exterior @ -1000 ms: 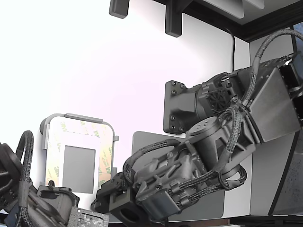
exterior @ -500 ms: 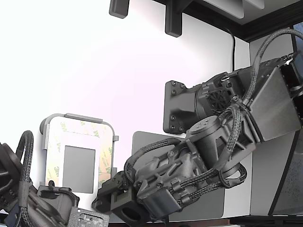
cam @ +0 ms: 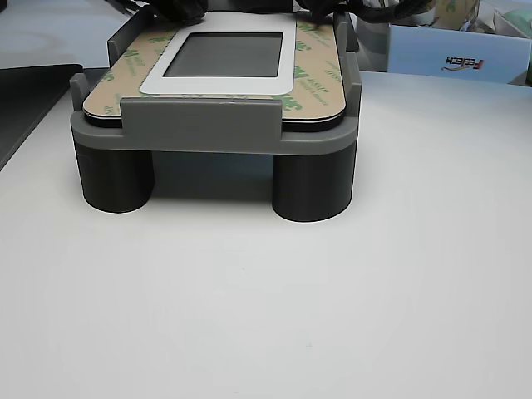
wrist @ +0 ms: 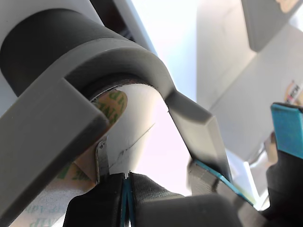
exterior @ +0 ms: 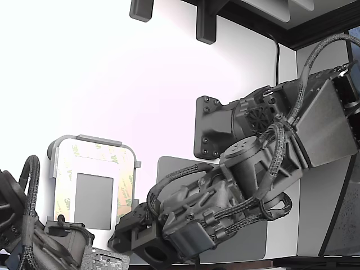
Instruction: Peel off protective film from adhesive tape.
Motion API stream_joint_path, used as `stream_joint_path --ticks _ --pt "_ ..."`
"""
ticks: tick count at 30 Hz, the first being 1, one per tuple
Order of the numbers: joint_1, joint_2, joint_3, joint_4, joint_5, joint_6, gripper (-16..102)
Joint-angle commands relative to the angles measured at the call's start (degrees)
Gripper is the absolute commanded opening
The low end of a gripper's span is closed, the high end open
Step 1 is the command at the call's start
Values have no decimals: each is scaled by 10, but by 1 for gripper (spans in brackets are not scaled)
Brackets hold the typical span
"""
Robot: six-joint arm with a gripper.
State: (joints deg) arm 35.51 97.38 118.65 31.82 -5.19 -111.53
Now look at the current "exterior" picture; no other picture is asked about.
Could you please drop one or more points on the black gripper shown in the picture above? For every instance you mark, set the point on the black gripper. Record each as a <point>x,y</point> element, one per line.
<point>191,216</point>

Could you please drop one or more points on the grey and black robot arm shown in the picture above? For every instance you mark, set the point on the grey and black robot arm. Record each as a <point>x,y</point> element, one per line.
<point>320,132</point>

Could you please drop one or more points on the grey fixture with black legs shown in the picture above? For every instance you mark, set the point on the grey fixture with black legs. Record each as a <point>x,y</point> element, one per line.
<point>95,139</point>

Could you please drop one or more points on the white slanted panel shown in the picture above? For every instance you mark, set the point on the white slanted panel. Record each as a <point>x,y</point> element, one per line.
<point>267,8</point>

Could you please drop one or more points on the white plate with grey window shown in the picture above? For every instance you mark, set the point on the white plate with grey window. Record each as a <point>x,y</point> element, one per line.
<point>94,194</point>

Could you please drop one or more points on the small black clamp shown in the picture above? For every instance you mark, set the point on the small black clamp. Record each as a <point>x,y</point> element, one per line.
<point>140,9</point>

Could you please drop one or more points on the dark speckled panel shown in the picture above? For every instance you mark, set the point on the dark speckled panel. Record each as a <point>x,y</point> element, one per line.
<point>346,219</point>

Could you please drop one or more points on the black frame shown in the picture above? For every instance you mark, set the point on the black frame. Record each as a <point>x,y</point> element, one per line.
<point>309,33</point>

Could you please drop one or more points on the dark grey mat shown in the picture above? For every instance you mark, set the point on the dark grey mat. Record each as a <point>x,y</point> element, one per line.
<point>253,242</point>

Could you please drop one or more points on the large black clamp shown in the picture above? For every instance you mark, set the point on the large black clamp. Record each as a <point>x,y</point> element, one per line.
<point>206,25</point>

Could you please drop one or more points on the black printed mechanism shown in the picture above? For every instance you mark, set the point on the black printed mechanism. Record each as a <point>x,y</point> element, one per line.
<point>64,239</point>

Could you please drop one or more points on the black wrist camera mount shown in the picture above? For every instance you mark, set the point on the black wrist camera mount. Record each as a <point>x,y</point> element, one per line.
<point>149,239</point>

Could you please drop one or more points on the grey circuit board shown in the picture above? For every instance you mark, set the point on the grey circuit board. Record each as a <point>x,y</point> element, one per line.
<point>107,258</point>

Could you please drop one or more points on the tan protective film green print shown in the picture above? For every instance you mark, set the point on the tan protective film green print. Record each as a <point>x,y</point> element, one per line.
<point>123,180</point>

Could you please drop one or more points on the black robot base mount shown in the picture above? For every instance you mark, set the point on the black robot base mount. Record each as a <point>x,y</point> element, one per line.
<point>211,126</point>

